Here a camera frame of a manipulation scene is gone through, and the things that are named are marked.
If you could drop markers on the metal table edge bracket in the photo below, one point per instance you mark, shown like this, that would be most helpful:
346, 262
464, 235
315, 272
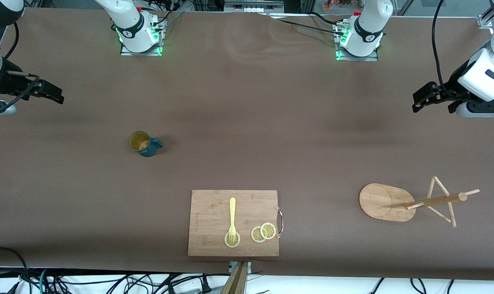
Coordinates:
232, 266

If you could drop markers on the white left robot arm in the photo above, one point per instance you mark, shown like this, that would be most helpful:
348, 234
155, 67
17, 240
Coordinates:
369, 24

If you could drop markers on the partly covered lemon slice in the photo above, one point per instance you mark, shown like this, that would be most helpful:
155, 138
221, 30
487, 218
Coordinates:
256, 235

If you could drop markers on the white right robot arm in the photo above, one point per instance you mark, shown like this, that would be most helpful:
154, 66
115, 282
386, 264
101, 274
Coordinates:
128, 20

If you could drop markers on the dark teal mug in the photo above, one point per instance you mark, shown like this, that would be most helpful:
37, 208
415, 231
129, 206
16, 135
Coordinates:
143, 143

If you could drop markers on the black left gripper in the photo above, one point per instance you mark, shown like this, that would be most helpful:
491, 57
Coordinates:
452, 85

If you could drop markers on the bamboo cutting board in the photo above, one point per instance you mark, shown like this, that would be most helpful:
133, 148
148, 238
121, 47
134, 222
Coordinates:
210, 220

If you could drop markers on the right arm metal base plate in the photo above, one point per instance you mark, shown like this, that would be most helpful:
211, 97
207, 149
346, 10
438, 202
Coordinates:
126, 52

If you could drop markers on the black power plug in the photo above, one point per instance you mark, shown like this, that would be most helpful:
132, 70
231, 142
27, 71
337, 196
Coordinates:
206, 286

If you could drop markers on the wooden mug rack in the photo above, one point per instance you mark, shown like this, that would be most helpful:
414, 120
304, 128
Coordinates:
379, 202

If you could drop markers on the yellow plastic fork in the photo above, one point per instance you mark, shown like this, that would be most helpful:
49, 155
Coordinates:
232, 212

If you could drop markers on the lemon slice under fork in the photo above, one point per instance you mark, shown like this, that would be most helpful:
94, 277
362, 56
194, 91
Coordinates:
226, 241

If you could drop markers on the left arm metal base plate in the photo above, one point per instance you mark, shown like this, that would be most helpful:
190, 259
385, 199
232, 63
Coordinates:
371, 58

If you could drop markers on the overlapping lemon slice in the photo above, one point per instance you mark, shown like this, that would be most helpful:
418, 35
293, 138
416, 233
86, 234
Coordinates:
268, 230

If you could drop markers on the wooden post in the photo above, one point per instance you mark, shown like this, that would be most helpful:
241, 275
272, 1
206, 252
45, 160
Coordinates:
236, 281

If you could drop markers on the brown table cover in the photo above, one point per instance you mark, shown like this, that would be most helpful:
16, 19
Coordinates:
108, 183

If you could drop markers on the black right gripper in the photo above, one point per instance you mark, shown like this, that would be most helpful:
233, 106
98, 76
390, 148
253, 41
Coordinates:
11, 83

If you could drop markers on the grey power strip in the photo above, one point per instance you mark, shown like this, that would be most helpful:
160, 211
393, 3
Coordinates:
251, 7

